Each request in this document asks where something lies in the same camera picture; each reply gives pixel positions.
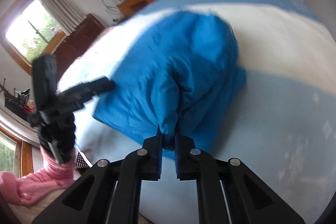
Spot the dark wooden headboard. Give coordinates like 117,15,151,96
53,14,104,81

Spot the model ship on sill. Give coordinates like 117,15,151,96
0,79,36,121

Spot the window with wooden frame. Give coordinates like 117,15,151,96
1,0,66,74

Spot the striped grey curtain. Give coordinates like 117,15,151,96
41,0,86,36

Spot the white and blue bedspread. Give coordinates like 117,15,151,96
58,0,335,223

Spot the black gloved left hand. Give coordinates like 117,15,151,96
38,113,76,165

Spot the blue puffer jacket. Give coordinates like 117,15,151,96
93,11,246,159

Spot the wooden desk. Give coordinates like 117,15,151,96
117,0,155,16

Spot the pink sleeved left forearm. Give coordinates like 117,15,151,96
1,148,75,205

